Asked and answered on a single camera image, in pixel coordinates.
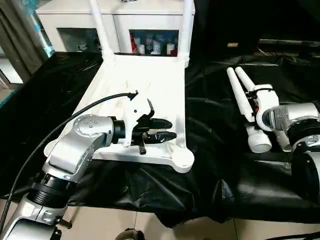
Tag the white plastic table leg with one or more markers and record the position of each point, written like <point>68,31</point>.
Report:
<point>237,87</point>
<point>243,77</point>
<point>100,27</point>
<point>186,30</point>

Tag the white ceramic cup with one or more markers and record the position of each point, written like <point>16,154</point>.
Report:
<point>170,48</point>

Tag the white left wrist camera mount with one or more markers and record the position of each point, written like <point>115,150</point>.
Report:
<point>136,106</point>

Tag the black mat cloth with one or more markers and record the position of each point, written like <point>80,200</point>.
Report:
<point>37,100</point>

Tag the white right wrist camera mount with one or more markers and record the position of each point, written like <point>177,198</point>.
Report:
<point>266,96</point>

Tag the white can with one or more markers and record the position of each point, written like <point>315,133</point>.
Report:
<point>141,48</point>

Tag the black table stand leg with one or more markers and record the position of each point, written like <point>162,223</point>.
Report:
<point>66,222</point>

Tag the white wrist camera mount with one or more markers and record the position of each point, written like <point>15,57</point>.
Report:
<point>136,106</point>
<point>266,96</point>

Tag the silver bowl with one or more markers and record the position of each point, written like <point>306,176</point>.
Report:
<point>127,1</point>

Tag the teal white patterned banner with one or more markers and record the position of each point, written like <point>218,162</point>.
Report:
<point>42,35</point>

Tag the glass sliding door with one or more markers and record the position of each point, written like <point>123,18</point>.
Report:
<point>10,70</point>

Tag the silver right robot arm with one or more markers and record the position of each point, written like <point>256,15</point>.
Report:
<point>300,117</point>

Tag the blue white printed mug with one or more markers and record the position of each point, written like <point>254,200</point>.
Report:
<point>156,46</point>

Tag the white plastic table top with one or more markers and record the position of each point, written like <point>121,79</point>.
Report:
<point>150,75</point>

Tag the grey curtain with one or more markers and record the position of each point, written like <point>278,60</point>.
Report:
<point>20,37</point>

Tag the small tan label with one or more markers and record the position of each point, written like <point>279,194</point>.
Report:
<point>232,44</point>

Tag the red bottle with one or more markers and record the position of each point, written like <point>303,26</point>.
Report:
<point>135,45</point>

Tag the white glass-door cabinet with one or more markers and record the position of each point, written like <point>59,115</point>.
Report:
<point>75,15</point>

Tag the small brown rounded object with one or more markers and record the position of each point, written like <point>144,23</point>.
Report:
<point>131,235</point>

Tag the black backdrop cloth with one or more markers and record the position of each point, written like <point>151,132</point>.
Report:
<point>250,20</point>

